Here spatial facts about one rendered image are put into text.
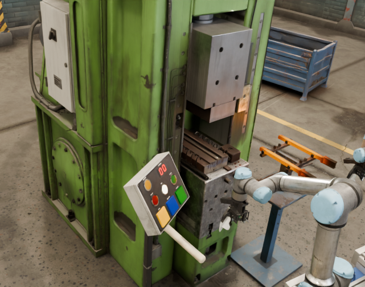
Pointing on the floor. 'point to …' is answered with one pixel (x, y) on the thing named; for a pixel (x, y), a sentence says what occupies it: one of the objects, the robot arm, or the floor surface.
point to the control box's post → (147, 259)
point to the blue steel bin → (298, 60)
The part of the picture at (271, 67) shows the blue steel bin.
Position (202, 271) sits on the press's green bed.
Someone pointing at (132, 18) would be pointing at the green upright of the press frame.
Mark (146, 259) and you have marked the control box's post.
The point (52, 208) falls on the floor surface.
